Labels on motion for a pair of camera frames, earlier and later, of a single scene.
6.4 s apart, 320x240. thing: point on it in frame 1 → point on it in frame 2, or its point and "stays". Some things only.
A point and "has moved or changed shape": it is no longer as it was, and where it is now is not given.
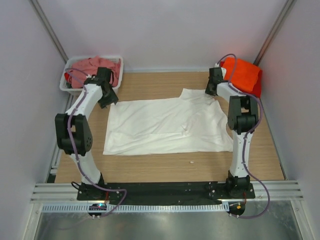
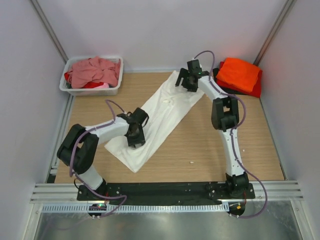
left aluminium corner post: [49, 30] stays
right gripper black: [207, 90] → [184, 73]
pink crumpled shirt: [81, 68] stays
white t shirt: [194, 122] has moved or changed shape
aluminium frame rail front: [67, 193] stays
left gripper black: [113, 98] → [141, 139]
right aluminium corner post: [284, 14] stays
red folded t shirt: [257, 87] stays
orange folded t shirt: [242, 74] stays
